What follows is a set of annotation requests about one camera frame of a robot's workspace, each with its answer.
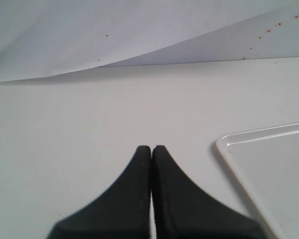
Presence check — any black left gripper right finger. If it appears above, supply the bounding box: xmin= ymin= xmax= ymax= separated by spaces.
xmin=151 ymin=145 xmax=262 ymax=239

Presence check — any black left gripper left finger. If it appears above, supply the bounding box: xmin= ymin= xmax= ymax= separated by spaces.
xmin=48 ymin=146 xmax=151 ymax=239

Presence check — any white paper backdrop sheet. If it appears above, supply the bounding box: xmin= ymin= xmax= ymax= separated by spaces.
xmin=0 ymin=0 xmax=299 ymax=82

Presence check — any white rectangular plastic tray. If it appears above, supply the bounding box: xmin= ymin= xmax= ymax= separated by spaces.
xmin=215 ymin=122 xmax=299 ymax=239

